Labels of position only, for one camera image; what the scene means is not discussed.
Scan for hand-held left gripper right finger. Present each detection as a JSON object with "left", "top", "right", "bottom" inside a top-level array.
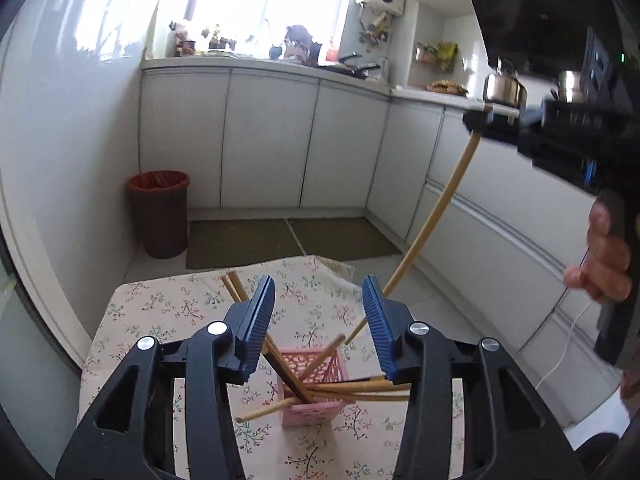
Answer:
[{"left": 361, "top": 274, "right": 586, "bottom": 480}]

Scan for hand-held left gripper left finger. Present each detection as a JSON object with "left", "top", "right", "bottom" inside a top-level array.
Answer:
[{"left": 55, "top": 274, "right": 277, "bottom": 480}]

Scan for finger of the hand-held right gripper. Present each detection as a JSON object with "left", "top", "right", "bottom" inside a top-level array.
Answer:
[
  {"left": 520, "top": 101, "right": 552, "bottom": 128},
  {"left": 462, "top": 109, "right": 525, "bottom": 137}
]

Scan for pink plastic basket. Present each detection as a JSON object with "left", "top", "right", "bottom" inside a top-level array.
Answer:
[{"left": 274, "top": 347, "right": 349, "bottom": 429}]

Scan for person's right forearm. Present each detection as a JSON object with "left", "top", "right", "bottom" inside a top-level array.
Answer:
[{"left": 621, "top": 367, "right": 640, "bottom": 402}]

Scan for person's right hand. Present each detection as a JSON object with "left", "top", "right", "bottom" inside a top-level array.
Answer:
[{"left": 563, "top": 199, "right": 633, "bottom": 304}]

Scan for steel kettle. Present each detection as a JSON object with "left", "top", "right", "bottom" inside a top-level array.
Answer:
[{"left": 482, "top": 57, "right": 529, "bottom": 106}]

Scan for food packets on counter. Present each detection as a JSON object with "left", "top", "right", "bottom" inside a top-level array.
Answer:
[{"left": 427, "top": 78, "right": 469, "bottom": 96}]

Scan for steel stock pot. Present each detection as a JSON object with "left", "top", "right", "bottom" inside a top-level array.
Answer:
[{"left": 557, "top": 70, "right": 589, "bottom": 104}]

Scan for olive floor mat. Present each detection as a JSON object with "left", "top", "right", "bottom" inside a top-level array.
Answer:
[
  {"left": 287, "top": 217, "right": 404, "bottom": 263},
  {"left": 185, "top": 218, "right": 305, "bottom": 270}
]

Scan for black range hood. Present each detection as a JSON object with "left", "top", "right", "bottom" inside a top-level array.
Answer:
[{"left": 458, "top": 0, "right": 640, "bottom": 92}]

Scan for floral tablecloth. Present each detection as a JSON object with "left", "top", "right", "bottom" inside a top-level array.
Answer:
[{"left": 77, "top": 255, "right": 468, "bottom": 480}]

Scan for black frying pan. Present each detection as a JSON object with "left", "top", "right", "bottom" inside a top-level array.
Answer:
[{"left": 319, "top": 52, "right": 380, "bottom": 80}]

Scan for brown trash bin red liner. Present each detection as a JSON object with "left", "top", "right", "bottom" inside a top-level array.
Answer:
[{"left": 125, "top": 170, "right": 191, "bottom": 260}]

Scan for white kitchen base cabinets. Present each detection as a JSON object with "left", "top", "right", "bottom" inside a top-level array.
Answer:
[{"left": 139, "top": 57, "right": 626, "bottom": 411}]

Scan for dark rounded pot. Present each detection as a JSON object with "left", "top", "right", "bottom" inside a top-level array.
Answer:
[{"left": 284, "top": 24, "right": 321, "bottom": 59}]

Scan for frosted glass sliding door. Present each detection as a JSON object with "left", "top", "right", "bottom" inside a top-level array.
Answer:
[{"left": 0, "top": 240, "right": 86, "bottom": 480}]

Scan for wall rack with packets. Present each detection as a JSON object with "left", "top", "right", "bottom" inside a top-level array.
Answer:
[{"left": 414, "top": 41, "right": 459, "bottom": 72}]

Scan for white cable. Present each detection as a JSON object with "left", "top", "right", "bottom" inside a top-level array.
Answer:
[{"left": 535, "top": 252, "right": 594, "bottom": 390}]

